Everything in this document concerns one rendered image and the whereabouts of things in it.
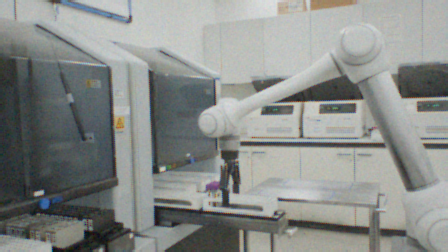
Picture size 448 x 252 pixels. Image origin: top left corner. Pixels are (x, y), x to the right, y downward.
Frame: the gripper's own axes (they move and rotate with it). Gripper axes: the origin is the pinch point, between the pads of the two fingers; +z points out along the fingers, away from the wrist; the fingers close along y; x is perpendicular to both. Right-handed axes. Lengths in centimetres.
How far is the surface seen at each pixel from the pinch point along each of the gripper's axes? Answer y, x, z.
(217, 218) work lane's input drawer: -6.8, 3.2, 6.9
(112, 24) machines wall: 101, 144, -106
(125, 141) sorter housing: -25.2, 32.7, -25.8
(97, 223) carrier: -44, 31, 1
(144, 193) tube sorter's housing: -14.8, 32.6, -3.1
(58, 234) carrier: -60, 31, -1
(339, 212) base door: 228, -11, 67
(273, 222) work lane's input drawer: -6.8, -20.3, 6.1
